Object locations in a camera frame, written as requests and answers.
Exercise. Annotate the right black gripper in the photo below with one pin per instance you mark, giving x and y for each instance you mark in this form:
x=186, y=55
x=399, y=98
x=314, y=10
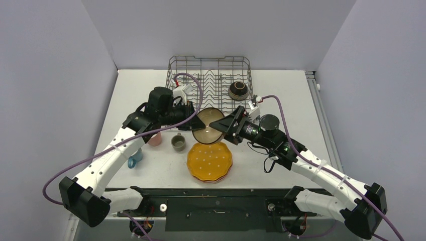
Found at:
x=237, y=125

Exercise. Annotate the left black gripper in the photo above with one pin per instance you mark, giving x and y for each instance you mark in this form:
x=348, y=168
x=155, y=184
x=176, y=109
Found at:
x=194, y=123

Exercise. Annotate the brown speckled cream bowl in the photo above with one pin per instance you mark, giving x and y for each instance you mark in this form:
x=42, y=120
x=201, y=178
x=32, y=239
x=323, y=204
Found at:
x=208, y=135

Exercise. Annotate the dark patterned cream bowl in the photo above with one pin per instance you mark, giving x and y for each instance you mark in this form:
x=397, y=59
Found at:
x=238, y=91

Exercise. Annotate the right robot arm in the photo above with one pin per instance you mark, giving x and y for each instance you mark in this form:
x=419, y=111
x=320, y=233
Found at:
x=359, y=206

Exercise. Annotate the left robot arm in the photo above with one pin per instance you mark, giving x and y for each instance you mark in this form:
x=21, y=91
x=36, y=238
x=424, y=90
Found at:
x=85, y=195

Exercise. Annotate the grey ceramic mug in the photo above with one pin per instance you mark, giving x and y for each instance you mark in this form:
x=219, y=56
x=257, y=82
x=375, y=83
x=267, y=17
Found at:
x=178, y=142

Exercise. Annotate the yellow polka dot plate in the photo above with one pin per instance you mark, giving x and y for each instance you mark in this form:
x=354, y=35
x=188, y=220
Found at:
x=216, y=158

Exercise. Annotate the pink cup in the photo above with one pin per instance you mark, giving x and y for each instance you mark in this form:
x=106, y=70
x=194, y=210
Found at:
x=155, y=140

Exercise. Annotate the pink plate under stack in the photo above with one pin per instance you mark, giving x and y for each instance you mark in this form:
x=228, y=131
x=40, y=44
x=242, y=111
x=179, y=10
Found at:
x=205, y=177

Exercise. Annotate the blue mug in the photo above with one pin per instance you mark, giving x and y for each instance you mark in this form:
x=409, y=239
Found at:
x=134, y=159

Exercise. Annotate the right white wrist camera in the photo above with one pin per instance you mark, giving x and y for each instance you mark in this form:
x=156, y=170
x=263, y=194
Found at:
x=254, y=112

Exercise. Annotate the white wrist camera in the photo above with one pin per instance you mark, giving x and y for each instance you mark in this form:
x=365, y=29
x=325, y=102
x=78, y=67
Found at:
x=182, y=91
x=254, y=112

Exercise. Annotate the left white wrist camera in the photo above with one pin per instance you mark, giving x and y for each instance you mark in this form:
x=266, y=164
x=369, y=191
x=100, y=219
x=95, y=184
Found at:
x=182, y=91

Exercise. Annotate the grey wire dish rack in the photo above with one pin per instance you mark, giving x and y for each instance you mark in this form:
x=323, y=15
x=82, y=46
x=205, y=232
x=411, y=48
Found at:
x=215, y=76

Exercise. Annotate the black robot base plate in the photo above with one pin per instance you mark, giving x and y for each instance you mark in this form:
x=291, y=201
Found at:
x=211, y=209

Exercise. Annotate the aluminium rail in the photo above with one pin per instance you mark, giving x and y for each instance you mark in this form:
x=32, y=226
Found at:
x=314, y=88

